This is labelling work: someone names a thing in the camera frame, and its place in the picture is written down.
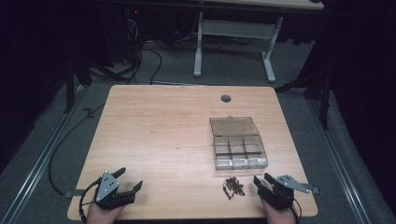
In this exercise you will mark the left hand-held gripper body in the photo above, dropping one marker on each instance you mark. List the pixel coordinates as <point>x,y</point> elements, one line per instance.
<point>107,186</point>

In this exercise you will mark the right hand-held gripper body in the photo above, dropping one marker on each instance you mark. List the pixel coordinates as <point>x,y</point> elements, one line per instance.
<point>281,193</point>

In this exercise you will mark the pile of small dark parts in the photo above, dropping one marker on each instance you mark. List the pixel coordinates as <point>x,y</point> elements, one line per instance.
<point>233,187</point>

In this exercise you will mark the clear plastic compartment box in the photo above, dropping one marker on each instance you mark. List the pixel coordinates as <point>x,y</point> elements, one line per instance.
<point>238,143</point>

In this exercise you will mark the person's right hand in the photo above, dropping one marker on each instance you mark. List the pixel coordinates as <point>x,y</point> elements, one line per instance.
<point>278,216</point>

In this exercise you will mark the person's left hand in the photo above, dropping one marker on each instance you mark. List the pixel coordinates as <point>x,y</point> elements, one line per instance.
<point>101,215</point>

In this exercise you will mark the grey round table grommet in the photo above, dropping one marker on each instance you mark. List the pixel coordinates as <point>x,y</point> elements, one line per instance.
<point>226,98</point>

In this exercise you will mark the black metal stand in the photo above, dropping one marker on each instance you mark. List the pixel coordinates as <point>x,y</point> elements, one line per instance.
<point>69,87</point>
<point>325,102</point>

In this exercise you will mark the desk with white metal legs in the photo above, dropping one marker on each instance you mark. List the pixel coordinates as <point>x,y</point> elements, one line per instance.
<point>236,29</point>

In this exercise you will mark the grey table edge bracket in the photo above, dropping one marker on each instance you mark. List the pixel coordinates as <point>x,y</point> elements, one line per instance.
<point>314,189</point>
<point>72,193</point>

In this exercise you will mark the metal floor rail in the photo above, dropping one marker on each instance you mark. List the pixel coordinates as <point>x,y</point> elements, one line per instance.
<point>339,165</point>
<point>37,168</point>

